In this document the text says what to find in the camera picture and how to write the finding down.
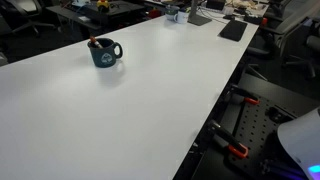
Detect dark teal logo mug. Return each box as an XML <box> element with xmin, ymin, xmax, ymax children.
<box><xmin>87</xmin><ymin>37</ymin><xmax>124</xmax><ymax>69</ymax></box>

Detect small white cup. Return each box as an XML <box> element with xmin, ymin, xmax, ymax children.
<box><xmin>223</xmin><ymin>5</ymin><xmax>235</xmax><ymax>16</ymax></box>

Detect white mug with dark print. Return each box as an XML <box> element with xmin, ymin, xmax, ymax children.
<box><xmin>173</xmin><ymin>10</ymin><xmax>190</xmax><ymax>25</ymax></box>

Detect dark green mug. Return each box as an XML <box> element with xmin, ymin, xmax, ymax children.
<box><xmin>164</xmin><ymin>4</ymin><xmax>181</xmax><ymax>22</ymax></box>

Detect grey monitor stand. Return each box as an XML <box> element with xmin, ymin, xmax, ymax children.
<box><xmin>187</xmin><ymin>0</ymin><xmax>213</xmax><ymax>27</ymax></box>

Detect black mouse pad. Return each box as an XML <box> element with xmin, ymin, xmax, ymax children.
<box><xmin>218</xmin><ymin>19</ymin><xmax>249</xmax><ymax>43</ymax></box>

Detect black monitor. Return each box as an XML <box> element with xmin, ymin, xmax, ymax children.
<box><xmin>205</xmin><ymin>0</ymin><xmax>226</xmax><ymax>11</ymax></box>

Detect yellow red emergency stop button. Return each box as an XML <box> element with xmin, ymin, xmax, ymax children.
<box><xmin>96</xmin><ymin>0</ymin><xmax>111</xmax><ymax>14</ymax></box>

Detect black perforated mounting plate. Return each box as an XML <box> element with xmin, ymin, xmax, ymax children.
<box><xmin>228</xmin><ymin>94</ymin><xmax>298</xmax><ymax>180</ymax></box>

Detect white paper sheet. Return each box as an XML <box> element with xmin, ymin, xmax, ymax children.
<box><xmin>77</xmin><ymin>15</ymin><xmax>92</xmax><ymax>24</ymax></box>

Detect black rectangular box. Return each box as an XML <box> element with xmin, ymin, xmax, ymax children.
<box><xmin>243</xmin><ymin>13</ymin><xmax>264</xmax><ymax>26</ymax></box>

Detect small white blue box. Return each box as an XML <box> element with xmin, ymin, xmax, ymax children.
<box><xmin>71</xmin><ymin>0</ymin><xmax>91</xmax><ymax>8</ymax></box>

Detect beige clutter pile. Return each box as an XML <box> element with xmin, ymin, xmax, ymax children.
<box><xmin>229</xmin><ymin>0</ymin><xmax>260</xmax><ymax>10</ymax></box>

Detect black knob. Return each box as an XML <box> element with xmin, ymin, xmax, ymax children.
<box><xmin>266</xmin><ymin>106</ymin><xmax>294</xmax><ymax>124</ymax></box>

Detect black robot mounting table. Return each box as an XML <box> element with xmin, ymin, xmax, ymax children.
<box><xmin>191</xmin><ymin>73</ymin><xmax>320</xmax><ymax>180</ymax></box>

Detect black background desk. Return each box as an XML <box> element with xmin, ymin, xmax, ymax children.
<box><xmin>45</xmin><ymin>0</ymin><xmax>148</xmax><ymax>36</ymax></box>

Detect black office chair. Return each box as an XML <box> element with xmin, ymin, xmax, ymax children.
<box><xmin>283</xmin><ymin>18</ymin><xmax>320</xmax><ymax>80</ymax></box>

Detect grey backed office chair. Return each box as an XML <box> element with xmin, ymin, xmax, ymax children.
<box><xmin>246</xmin><ymin>0</ymin><xmax>320</xmax><ymax>68</ymax></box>

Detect dark office chair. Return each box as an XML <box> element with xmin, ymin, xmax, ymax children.
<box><xmin>0</xmin><ymin>0</ymin><xmax>56</xmax><ymax>36</ymax></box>

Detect grey object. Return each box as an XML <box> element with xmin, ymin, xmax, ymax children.
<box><xmin>0</xmin><ymin>51</ymin><xmax>9</xmax><ymax>68</ymax></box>

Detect black orange-handled clamp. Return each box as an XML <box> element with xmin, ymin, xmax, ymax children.
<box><xmin>207</xmin><ymin>119</ymin><xmax>250</xmax><ymax>159</ymax></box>
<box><xmin>223</xmin><ymin>83</ymin><xmax>260</xmax><ymax>106</ymax></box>

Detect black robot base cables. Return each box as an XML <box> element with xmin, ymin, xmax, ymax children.
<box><xmin>259</xmin><ymin>158</ymin><xmax>308</xmax><ymax>180</ymax></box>

